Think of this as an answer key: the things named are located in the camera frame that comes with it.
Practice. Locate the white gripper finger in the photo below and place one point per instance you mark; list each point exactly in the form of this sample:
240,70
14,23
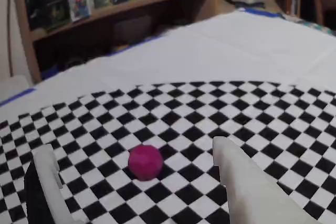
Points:
249,195

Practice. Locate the pink faceted ball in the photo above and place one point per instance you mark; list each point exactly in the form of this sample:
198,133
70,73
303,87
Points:
145,162

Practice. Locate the black BACK game box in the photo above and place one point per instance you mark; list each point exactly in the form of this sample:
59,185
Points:
47,6

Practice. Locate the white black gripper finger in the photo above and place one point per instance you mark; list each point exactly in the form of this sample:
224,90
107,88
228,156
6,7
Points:
47,182

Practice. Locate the patterned tablecloth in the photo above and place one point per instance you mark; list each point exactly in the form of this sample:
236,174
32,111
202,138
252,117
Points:
321,27

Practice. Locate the blue tape strip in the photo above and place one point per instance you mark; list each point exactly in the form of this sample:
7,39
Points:
18,96
262,12

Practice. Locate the black white checkered mat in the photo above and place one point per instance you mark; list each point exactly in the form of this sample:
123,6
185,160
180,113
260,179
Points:
183,64

